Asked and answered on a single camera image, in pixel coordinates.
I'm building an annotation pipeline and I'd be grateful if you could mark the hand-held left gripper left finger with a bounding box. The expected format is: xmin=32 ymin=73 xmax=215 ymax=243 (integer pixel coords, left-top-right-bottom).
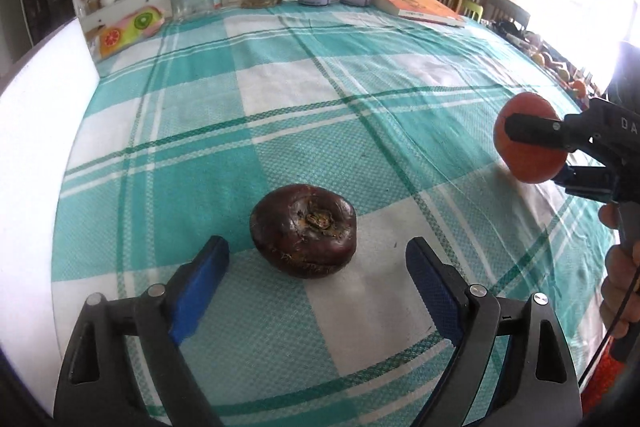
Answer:
xmin=54 ymin=235 xmax=231 ymax=427

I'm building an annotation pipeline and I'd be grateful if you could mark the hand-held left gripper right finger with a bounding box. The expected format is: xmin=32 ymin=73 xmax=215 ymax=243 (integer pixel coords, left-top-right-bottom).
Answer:
xmin=405 ymin=236 xmax=583 ymax=427

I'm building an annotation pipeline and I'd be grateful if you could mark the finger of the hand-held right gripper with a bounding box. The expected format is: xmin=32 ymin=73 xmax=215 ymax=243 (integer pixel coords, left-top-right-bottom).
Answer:
xmin=504 ymin=102 xmax=596 ymax=154
xmin=554 ymin=163 xmax=613 ymax=202

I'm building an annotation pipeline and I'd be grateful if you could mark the orange-red tomato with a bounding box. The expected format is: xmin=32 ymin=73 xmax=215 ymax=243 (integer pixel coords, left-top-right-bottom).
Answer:
xmin=493 ymin=92 xmax=568 ymax=184

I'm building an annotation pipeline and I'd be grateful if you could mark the dark water chestnut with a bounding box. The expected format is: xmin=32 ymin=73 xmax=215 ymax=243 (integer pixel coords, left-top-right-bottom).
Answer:
xmin=249 ymin=183 xmax=358 ymax=279

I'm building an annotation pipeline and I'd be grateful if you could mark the person's right hand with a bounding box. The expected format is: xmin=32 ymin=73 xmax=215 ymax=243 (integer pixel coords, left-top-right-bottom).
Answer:
xmin=598 ymin=202 xmax=640 ymax=340

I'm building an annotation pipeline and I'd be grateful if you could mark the green stool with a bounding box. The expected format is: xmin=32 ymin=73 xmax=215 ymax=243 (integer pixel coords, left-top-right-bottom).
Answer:
xmin=460 ymin=0 xmax=485 ymax=22

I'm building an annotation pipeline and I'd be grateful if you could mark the orange book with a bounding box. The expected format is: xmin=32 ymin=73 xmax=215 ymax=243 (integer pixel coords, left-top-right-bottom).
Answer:
xmin=371 ymin=0 xmax=468 ymax=28

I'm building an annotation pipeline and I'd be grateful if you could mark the orange-red cloth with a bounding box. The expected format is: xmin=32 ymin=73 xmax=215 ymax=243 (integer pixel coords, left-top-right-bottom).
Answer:
xmin=580 ymin=352 xmax=623 ymax=413

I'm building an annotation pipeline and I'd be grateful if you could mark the green checked tablecloth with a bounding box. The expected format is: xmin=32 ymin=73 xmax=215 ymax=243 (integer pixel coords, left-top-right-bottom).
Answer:
xmin=50 ymin=0 xmax=618 ymax=427

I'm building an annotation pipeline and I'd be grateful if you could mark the fruit-print packet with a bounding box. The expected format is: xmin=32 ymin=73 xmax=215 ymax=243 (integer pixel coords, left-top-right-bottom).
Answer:
xmin=97 ymin=6 xmax=166 ymax=59

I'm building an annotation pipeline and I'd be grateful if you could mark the thin black cable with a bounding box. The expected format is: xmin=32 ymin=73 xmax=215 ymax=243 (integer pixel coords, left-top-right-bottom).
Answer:
xmin=577 ymin=267 xmax=640 ymax=388

